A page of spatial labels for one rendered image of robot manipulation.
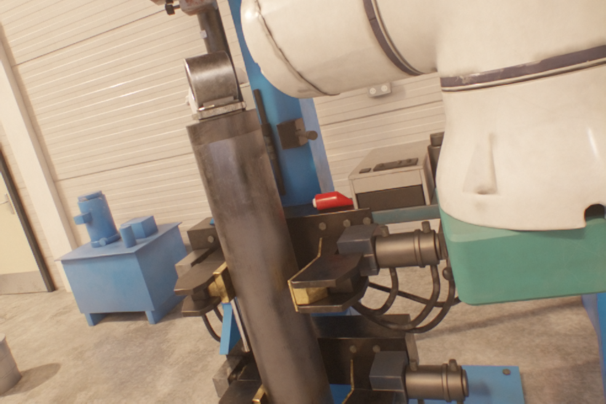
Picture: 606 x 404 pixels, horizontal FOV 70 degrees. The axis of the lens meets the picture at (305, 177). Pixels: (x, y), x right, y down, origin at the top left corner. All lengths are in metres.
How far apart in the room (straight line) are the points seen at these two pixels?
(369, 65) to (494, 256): 0.20
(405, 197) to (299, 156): 0.47
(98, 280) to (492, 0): 3.78
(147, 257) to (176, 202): 0.69
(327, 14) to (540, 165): 0.21
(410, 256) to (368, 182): 0.26
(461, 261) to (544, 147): 0.10
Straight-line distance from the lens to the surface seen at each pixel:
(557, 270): 0.37
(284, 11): 0.44
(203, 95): 1.27
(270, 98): 1.67
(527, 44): 0.34
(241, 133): 1.24
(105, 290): 3.95
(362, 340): 1.65
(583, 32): 0.34
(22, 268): 5.89
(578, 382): 2.39
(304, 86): 0.47
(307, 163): 1.66
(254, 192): 1.26
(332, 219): 1.46
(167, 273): 3.81
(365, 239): 1.31
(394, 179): 1.37
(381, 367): 1.59
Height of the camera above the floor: 1.50
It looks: 12 degrees down
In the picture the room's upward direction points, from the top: 14 degrees counter-clockwise
